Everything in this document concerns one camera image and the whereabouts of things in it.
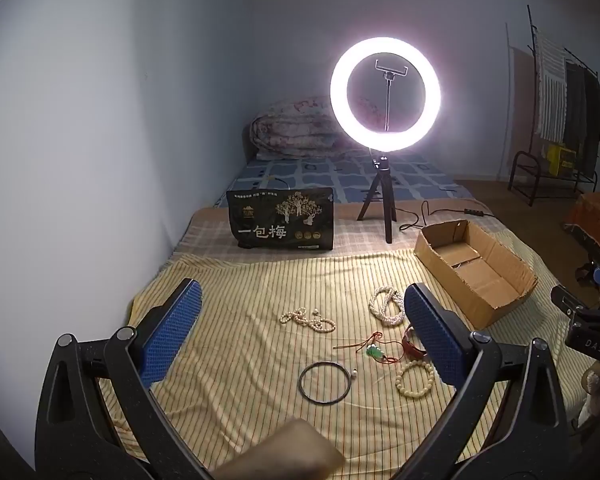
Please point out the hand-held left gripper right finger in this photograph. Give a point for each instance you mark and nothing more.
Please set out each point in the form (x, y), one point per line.
(432, 335)

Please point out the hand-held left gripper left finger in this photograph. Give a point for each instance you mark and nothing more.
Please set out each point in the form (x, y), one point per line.
(172, 332)

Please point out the cardboard box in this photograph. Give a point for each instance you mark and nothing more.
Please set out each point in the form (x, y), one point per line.
(485, 280)

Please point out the person's right hand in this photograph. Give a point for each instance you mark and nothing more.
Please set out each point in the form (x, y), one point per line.
(592, 385)

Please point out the orange cloth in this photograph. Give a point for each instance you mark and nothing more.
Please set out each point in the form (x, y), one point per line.
(592, 215)

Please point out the yellow striped sheet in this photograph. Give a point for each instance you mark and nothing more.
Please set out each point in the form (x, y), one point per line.
(240, 360)

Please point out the yellow box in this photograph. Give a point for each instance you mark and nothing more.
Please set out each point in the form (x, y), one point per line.
(562, 160)

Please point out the black metal low rack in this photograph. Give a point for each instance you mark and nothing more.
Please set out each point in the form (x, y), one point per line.
(517, 170)

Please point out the black tripod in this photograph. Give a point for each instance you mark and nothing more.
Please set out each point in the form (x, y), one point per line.
(382, 195)

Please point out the black snack bag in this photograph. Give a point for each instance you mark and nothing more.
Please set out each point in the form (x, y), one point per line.
(280, 220)

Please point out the tan blurry object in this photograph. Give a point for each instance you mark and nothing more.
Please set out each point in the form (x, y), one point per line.
(280, 452)

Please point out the dark hanging clothes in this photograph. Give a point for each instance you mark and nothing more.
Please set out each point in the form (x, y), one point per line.
(582, 115)

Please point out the white striped towel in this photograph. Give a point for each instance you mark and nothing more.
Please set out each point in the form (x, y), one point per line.
(550, 90)

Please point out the folded floral quilt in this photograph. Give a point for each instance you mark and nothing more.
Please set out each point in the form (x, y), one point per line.
(290, 130)

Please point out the phone holder on pole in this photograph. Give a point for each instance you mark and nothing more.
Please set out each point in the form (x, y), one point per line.
(389, 90)

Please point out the clothes rack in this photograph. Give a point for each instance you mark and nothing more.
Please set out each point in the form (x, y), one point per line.
(532, 30)

